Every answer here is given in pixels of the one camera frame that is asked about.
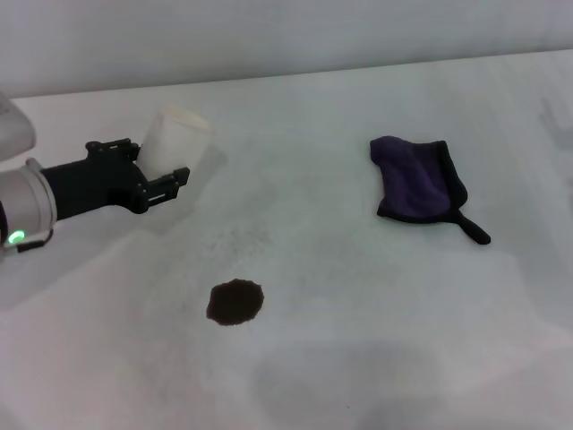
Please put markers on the white paper cup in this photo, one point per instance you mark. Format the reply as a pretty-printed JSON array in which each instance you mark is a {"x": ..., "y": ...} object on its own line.
[{"x": 172, "y": 143}]

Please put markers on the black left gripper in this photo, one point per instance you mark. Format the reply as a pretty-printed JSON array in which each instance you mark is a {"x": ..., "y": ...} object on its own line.
[{"x": 89, "y": 183}]

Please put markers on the black water stain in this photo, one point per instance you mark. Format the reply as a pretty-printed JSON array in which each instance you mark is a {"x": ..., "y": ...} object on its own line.
[{"x": 235, "y": 302}]

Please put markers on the purple rag with black trim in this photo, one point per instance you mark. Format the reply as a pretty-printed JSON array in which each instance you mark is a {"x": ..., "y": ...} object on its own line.
[{"x": 412, "y": 183}]

